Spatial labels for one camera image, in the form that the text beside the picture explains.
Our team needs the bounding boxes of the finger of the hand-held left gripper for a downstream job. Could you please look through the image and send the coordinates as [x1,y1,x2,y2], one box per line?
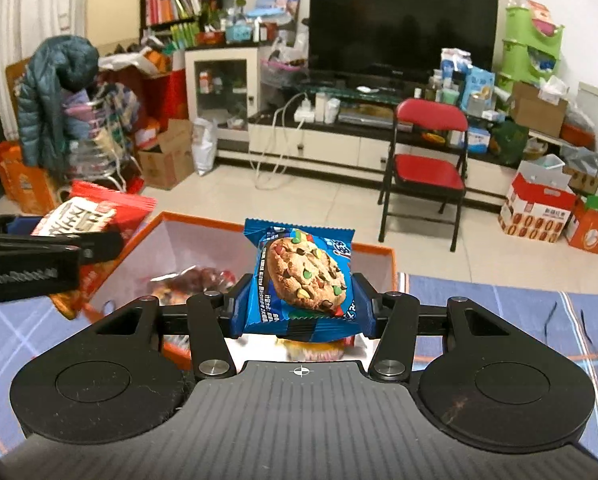
[0,227,125,263]
[0,212,35,235]

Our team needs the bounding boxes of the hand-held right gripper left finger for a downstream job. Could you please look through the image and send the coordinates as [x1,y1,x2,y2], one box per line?
[86,273,254,381]

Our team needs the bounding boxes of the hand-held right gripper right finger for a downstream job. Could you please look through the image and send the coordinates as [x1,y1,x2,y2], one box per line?
[350,273,516,382]

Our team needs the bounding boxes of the red cookie packet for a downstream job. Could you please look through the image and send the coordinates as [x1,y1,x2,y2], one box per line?
[148,266,238,306]

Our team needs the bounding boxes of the blue cookie packet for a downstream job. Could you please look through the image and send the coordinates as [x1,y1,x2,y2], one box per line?
[242,217,356,342]

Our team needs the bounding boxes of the orange cardboard box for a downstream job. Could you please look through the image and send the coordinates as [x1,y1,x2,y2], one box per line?
[79,211,399,368]

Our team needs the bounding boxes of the red packet with white label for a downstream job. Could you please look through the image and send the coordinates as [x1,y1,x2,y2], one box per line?
[30,181,158,318]

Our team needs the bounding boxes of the orange printed carton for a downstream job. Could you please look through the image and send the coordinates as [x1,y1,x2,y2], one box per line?
[0,141,62,217]

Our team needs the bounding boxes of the clear yellow cake packet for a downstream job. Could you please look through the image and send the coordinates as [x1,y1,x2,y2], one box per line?
[276,336,356,363]

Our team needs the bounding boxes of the teal puffer jacket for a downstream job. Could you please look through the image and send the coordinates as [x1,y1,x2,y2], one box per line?
[16,35,100,181]

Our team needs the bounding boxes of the open cardboard box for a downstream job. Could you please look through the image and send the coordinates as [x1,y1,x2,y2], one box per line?
[136,119,196,191]

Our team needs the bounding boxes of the blue checked tablecloth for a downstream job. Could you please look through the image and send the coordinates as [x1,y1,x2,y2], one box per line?
[0,272,598,461]

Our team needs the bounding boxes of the rack with clothes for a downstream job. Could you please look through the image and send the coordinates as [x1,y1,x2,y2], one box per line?
[62,82,147,196]

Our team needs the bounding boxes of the red folding chair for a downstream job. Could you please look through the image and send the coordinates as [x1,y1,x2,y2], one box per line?
[377,97,470,253]

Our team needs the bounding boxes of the white plastic bag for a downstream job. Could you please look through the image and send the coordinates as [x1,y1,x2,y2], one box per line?
[191,117,220,177]

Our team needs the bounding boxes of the television stand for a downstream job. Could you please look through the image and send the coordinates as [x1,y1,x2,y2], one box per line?
[216,80,524,213]

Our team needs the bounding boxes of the red white gift box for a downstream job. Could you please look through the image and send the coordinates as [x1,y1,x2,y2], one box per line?
[498,172,578,244]

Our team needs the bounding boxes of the white power strip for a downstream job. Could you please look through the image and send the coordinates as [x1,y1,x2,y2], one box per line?
[294,99,321,123]

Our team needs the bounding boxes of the dark green bag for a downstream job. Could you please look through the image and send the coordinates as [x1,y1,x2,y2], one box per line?
[490,120,530,167]

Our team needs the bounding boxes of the eyeglasses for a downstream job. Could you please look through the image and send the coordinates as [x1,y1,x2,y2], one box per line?
[543,300,598,356]

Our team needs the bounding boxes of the standing air conditioner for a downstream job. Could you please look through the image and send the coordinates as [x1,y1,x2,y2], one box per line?
[86,0,143,53]

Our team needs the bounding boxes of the orange green gift box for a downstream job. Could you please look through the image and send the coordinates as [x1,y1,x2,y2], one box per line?
[565,195,598,255]

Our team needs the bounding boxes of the light blue product box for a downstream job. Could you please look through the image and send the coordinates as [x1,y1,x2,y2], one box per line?
[463,66,496,111]

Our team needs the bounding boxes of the white glass-door cabinet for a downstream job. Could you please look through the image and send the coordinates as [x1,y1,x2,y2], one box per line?
[184,45,261,128]

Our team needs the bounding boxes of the bookshelf with books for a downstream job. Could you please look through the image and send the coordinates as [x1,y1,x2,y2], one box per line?
[139,0,205,46]

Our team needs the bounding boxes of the brown cardboard box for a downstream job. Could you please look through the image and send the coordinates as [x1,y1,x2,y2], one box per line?
[510,81,570,139]

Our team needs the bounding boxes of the blue tissue box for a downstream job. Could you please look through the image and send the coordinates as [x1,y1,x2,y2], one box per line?
[225,22,256,44]

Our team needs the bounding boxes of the black television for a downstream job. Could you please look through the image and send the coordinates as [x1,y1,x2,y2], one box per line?
[310,0,500,86]

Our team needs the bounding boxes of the green plastic shelf rack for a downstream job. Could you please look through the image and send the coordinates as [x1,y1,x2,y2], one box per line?
[499,2,566,93]

